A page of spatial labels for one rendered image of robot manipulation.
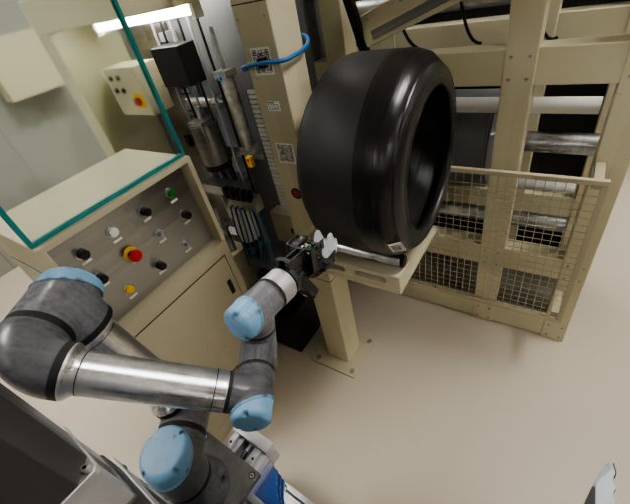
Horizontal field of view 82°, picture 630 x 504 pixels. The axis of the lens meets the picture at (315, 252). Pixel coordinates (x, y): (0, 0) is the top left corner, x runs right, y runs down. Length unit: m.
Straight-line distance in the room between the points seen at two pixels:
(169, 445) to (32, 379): 0.36
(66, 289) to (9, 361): 0.15
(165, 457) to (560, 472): 1.49
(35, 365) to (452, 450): 1.57
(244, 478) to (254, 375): 0.45
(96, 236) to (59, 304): 0.53
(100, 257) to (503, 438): 1.71
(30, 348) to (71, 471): 0.33
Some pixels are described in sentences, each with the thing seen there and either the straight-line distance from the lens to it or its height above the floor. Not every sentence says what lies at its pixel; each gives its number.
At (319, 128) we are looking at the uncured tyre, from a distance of 0.97.
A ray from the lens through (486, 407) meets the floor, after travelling 1.97.
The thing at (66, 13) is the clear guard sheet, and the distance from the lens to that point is 1.26.
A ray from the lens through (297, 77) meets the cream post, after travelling 1.23.
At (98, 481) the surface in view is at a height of 1.36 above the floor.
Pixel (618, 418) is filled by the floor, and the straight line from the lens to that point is 2.10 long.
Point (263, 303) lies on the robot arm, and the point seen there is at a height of 1.23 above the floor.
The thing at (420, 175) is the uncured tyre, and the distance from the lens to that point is 1.45.
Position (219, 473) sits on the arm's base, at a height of 0.76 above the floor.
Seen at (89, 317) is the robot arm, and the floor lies 1.27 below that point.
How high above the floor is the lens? 1.72
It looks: 38 degrees down
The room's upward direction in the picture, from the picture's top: 14 degrees counter-clockwise
